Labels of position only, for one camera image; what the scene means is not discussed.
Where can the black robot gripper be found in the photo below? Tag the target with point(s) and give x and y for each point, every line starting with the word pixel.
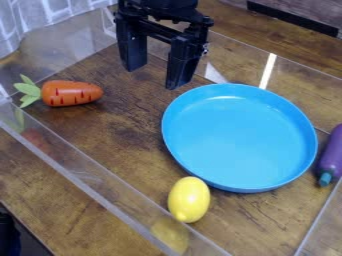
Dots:
pixel 138 17

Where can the blue round tray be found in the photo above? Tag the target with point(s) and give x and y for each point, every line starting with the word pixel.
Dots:
pixel 239 137

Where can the yellow toy lemon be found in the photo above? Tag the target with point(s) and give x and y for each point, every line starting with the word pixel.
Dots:
pixel 188 199

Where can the orange toy carrot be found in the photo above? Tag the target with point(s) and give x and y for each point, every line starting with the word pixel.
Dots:
pixel 58 93

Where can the white patterned curtain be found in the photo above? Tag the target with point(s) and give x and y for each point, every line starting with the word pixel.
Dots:
pixel 25 15

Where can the purple toy eggplant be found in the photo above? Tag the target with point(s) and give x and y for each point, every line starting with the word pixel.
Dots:
pixel 330 160

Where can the clear acrylic enclosure wall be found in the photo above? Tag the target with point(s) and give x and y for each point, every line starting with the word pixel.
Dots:
pixel 86 170

